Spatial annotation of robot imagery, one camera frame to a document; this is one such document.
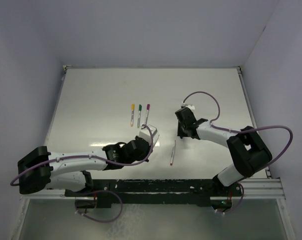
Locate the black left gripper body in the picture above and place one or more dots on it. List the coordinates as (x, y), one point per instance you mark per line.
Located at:
(143, 156)

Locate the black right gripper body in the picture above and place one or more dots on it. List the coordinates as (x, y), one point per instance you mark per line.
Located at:
(181, 131)

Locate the yellow pen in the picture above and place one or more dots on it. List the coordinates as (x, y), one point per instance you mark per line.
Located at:
(132, 118)

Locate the green pen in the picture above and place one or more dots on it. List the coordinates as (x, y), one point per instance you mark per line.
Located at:
(139, 119)

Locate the purple pen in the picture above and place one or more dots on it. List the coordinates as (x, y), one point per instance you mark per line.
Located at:
(146, 117)

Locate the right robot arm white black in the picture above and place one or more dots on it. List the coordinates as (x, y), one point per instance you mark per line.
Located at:
(248, 151)

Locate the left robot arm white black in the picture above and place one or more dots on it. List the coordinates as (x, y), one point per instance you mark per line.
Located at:
(41, 169)

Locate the red pen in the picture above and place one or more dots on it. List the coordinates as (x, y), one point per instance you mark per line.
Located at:
(173, 153)

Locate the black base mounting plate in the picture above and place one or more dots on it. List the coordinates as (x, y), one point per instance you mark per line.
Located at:
(199, 192)

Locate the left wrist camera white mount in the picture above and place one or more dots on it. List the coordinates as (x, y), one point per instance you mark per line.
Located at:
(148, 132)

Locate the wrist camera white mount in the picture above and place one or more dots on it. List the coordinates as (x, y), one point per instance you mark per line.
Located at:
(187, 105)
(148, 132)

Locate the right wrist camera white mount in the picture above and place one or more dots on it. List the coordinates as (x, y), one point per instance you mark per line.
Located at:
(187, 105)

